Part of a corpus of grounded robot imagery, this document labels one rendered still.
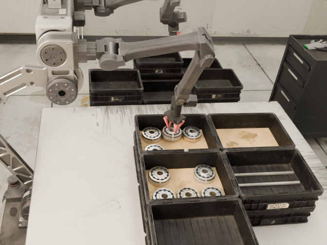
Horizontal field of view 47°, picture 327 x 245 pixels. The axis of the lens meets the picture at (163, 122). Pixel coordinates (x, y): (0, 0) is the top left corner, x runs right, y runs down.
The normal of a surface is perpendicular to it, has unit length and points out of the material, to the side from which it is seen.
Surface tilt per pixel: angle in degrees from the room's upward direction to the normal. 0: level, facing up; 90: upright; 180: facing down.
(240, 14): 90
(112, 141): 0
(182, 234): 0
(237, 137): 0
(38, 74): 90
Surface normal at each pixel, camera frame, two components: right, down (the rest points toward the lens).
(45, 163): 0.09, -0.79
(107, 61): 0.11, 0.91
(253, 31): 0.18, 0.61
